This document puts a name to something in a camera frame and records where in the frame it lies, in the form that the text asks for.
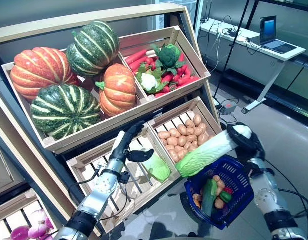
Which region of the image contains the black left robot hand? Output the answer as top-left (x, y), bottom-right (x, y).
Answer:
top-left (109, 121), bottom-right (155, 165)

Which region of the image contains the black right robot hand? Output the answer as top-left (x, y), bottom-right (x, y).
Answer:
top-left (226, 122), bottom-right (266, 164)

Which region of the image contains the blue plastic shopping basket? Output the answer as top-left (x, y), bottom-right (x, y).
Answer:
top-left (184, 154), bottom-right (255, 231)

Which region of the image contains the wide slatted wooden crate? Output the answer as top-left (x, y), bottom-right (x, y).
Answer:
top-left (66, 123), bottom-right (181, 235)

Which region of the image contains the wooden crate holding pumpkins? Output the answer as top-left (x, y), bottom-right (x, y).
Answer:
top-left (1, 48), bottom-right (150, 155)

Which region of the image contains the grey box with red button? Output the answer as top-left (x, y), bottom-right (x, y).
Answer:
top-left (222, 100), bottom-right (239, 115)

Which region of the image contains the wooden crate holding potatoes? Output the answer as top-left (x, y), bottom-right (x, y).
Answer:
top-left (147, 96), bottom-right (224, 173)

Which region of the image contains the small green pepper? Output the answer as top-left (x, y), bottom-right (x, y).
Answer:
top-left (219, 191), bottom-right (232, 203)

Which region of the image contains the small orange pumpkin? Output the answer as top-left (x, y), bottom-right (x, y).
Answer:
top-left (95, 63), bottom-right (137, 118)

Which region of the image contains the large green striped pumpkin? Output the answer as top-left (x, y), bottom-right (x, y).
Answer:
top-left (30, 84), bottom-right (102, 140)

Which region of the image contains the white cauliflower with leaves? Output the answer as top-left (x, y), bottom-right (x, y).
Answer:
top-left (135, 64), bottom-right (167, 95)

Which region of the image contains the white office desk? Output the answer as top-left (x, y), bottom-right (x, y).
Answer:
top-left (198, 19), bottom-right (307, 115)

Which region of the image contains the grey glass display cabinet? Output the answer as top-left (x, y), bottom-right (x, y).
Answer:
top-left (276, 0), bottom-right (308, 118)

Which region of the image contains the long red carrot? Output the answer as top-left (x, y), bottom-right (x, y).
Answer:
top-left (125, 49), bottom-right (147, 66)
top-left (128, 56), bottom-right (149, 73)

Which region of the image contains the black tripod stand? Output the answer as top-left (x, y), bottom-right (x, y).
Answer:
top-left (213, 0), bottom-right (260, 100)

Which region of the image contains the purple white onion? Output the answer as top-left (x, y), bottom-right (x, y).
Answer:
top-left (28, 223), bottom-right (48, 240)
top-left (44, 216), bottom-right (55, 230)
top-left (10, 225), bottom-right (31, 240)
top-left (30, 209), bottom-right (48, 224)

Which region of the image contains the green broccoli head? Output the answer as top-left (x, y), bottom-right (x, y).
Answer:
top-left (150, 43), bottom-right (186, 76)

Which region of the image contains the small green striped pumpkin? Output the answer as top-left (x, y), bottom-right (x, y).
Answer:
top-left (66, 20), bottom-right (121, 78)

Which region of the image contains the large orange pumpkin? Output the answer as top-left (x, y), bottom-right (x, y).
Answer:
top-left (10, 46), bottom-right (79, 101)

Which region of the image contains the wooden crate holding carrots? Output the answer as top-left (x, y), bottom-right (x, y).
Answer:
top-left (118, 25), bottom-right (212, 101)

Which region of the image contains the open dark laptop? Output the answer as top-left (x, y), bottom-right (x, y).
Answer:
top-left (258, 15), bottom-right (299, 55)

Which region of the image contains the wooden crate with grey interior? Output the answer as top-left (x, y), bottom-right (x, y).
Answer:
top-left (0, 139), bottom-right (29, 198)

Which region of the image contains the black router with antennas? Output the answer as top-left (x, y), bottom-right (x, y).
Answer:
top-left (200, 0), bottom-right (214, 23)

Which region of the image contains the white framed glass door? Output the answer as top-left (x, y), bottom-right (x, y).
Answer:
top-left (153, 0), bottom-right (205, 33)

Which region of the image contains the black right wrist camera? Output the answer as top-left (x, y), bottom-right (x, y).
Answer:
top-left (243, 162), bottom-right (256, 178)

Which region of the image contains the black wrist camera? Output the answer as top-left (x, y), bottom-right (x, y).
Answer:
top-left (243, 162), bottom-right (256, 178)
top-left (118, 171), bottom-right (131, 185)

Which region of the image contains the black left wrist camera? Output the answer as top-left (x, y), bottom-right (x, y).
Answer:
top-left (118, 171), bottom-right (131, 185)

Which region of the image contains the long black floor cable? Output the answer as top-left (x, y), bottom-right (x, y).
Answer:
top-left (265, 159), bottom-right (308, 226)

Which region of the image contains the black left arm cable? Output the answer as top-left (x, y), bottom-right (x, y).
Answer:
top-left (67, 162), bottom-right (130, 223)

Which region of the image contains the white hanging cable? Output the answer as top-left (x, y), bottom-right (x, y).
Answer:
top-left (211, 24), bottom-right (226, 71)

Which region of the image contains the wooden display shelf frame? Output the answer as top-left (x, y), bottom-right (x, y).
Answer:
top-left (0, 2), bottom-right (225, 240)

